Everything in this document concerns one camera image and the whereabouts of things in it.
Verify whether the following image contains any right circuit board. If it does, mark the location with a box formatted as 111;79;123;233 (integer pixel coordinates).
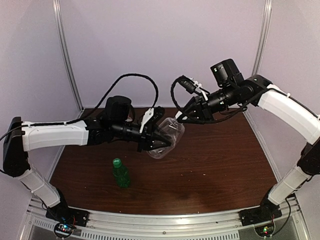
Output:
254;223;275;238

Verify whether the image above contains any right corner aluminium post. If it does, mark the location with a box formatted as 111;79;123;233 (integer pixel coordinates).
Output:
251;0;273;75

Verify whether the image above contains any left circuit board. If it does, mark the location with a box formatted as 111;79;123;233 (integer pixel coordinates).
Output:
53;222;75;239

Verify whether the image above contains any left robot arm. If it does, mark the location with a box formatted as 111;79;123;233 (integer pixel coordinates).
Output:
3;95;172;222

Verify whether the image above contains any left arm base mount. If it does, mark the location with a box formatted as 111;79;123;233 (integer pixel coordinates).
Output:
45;189;89;227

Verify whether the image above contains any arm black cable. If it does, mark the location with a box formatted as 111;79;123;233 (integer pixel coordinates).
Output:
170;75;266;125
0;73;160;141

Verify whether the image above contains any green plastic bottle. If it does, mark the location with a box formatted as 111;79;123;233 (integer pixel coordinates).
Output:
112;163;131;188

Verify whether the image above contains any clear wide plastic bottle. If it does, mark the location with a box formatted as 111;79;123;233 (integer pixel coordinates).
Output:
147;117;185;159

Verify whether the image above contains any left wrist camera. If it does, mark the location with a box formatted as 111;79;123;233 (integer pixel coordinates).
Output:
139;106;165;134

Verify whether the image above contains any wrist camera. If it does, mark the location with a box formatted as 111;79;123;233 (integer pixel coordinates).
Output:
179;75;210;101
139;106;165;134

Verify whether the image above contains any green bottle cap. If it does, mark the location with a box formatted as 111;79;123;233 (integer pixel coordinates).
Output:
112;158;122;168

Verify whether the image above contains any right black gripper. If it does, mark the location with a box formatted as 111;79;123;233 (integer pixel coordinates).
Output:
177;82;239;124

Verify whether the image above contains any left corner aluminium post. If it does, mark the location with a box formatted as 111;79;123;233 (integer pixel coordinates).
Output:
52;0;84;112

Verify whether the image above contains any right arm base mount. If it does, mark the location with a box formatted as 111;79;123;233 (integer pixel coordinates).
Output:
239;192;282;227

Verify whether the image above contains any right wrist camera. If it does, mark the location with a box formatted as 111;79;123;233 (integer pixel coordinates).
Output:
179;75;210;101

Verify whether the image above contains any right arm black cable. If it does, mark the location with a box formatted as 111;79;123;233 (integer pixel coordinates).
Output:
170;75;266;125

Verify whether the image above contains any circuit board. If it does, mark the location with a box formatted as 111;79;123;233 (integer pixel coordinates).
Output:
53;222;75;239
254;223;275;238

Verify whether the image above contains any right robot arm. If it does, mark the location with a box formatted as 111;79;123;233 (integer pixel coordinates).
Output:
176;107;305;213

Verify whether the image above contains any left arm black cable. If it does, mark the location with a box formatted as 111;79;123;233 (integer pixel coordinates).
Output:
0;73;160;141

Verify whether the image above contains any corner aluminium post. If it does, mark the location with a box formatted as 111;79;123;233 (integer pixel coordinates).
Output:
52;0;84;112
251;0;273;75

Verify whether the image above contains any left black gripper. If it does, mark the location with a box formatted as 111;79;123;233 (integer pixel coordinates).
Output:
111;120;172;153

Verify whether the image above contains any white bottle cap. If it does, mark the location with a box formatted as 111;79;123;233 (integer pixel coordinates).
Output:
174;111;183;124

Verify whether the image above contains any aluminium front rail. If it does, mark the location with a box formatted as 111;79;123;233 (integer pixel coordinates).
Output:
18;196;311;240

